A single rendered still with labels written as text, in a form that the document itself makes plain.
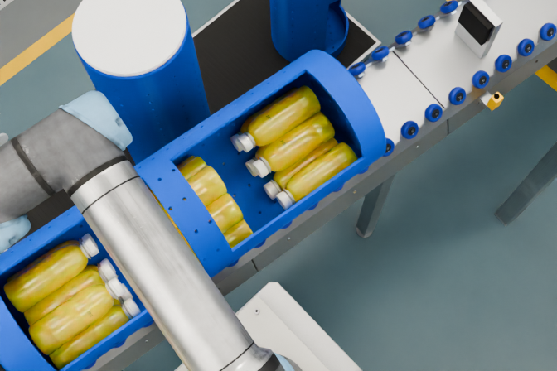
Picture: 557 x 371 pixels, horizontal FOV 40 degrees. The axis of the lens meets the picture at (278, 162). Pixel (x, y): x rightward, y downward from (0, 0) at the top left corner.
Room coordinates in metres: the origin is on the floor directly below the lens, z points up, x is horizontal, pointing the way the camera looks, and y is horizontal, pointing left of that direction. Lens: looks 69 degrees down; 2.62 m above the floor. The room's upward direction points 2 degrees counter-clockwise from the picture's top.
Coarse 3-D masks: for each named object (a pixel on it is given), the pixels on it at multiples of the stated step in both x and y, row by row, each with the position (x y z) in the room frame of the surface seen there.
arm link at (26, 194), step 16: (0, 160) 0.30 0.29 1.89; (16, 160) 0.29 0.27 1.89; (0, 176) 0.28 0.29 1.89; (16, 176) 0.28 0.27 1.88; (32, 176) 0.28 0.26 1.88; (0, 192) 0.26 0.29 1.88; (16, 192) 0.26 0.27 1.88; (32, 192) 0.27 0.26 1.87; (0, 208) 0.25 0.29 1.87; (16, 208) 0.25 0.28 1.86; (32, 208) 0.26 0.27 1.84; (0, 224) 0.23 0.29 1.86; (16, 224) 0.24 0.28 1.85; (0, 240) 0.22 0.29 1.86; (16, 240) 0.22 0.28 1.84
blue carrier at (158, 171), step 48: (240, 96) 0.72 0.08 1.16; (336, 96) 0.67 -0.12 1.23; (192, 144) 0.59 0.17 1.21; (384, 144) 0.61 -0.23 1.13; (192, 192) 0.48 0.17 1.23; (240, 192) 0.57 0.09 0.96; (48, 240) 0.40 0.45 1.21; (96, 240) 0.45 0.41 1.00; (192, 240) 0.39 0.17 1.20; (0, 288) 0.35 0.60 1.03; (0, 336) 0.21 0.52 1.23
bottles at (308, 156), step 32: (320, 128) 0.66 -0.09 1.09; (256, 160) 0.62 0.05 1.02; (288, 160) 0.60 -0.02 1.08; (320, 160) 0.60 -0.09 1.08; (352, 160) 0.59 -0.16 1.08; (288, 192) 0.53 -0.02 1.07; (64, 288) 0.33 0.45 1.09; (32, 320) 0.26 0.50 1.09; (128, 320) 0.26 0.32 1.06; (64, 352) 0.20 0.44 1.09
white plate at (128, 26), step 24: (96, 0) 1.05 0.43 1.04; (120, 0) 1.05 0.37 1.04; (144, 0) 1.05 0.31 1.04; (168, 0) 1.05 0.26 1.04; (72, 24) 0.99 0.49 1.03; (96, 24) 0.99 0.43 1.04; (120, 24) 0.98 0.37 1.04; (144, 24) 0.98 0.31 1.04; (168, 24) 0.98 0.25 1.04; (96, 48) 0.92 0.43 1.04; (120, 48) 0.92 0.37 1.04; (144, 48) 0.91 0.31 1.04; (168, 48) 0.91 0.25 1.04; (120, 72) 0.85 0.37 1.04; (144, 72) 0.85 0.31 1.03
